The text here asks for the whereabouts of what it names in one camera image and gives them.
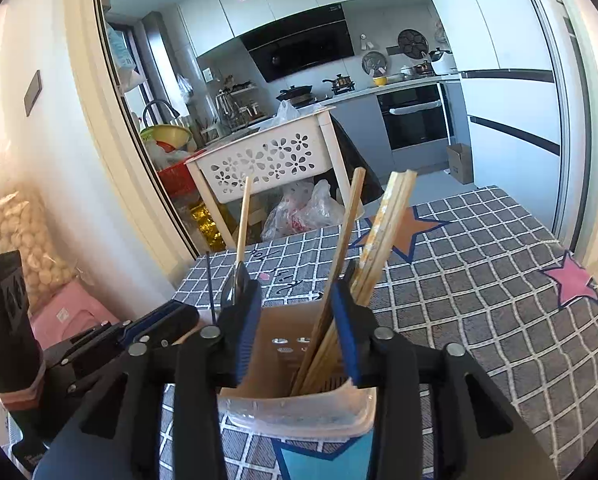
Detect black plastic utensil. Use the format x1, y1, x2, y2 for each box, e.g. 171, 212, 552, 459
206, 252, 216, 325

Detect long plain bamboo chopstick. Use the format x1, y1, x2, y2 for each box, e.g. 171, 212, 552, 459
298, 169, 420, 396

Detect translucent dark plastic spoon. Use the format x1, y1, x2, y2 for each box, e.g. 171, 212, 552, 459
221, 262, 250, 310

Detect patterned bamboo chopstick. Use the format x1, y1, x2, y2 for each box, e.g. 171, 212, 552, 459
351, 171, 405, 304

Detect pink plastic stool stack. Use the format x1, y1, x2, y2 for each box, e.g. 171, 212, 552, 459
31, 280, 119, 350

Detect white plastic utensil holder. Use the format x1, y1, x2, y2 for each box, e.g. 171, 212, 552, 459
218, 301, 376, 440

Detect grey checkered star tablecloth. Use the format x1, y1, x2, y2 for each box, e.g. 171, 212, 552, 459
158, 185, 598, 480

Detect bag of round snacks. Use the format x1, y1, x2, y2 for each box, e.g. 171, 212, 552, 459
0, 185, 78, 316

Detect cardboard box on floor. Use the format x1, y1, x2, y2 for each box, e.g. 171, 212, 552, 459
446, 143, 474, 184

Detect yellow basin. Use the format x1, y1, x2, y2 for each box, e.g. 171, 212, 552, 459
139, 125, 192, 153

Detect white red plastic bag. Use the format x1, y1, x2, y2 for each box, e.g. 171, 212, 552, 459
261, 180, 346, 242

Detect black built-in oven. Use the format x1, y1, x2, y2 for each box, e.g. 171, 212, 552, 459
377, 84, 453, 150

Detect white refrigerator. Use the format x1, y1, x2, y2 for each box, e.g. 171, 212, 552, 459
432, 0, 561, 229

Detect black pot on stove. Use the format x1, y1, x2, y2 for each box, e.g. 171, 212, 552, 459
324, 74, 355, 96

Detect black range hood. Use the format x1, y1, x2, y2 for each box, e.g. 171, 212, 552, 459
239, 3, 354, 82

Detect dark wall switch plate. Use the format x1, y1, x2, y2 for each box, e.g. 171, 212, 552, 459
23, 70, 43, 117

